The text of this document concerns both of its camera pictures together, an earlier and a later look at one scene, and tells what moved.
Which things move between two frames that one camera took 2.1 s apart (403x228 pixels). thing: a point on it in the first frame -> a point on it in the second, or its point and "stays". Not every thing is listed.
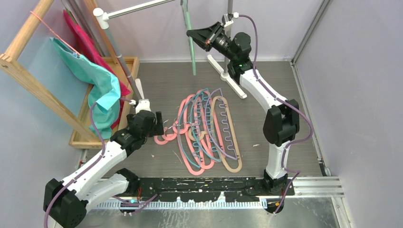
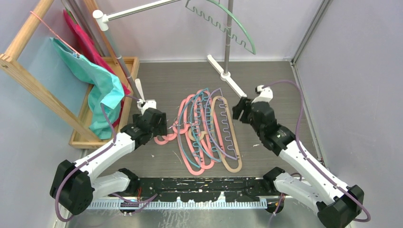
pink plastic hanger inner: [203, 107] stays
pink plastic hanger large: [187, 136] stays
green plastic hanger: [184, 5] -> [235, 39]
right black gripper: [206, 37] -> [244, 104]
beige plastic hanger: [196, 134] stays
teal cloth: [103, 98] stays
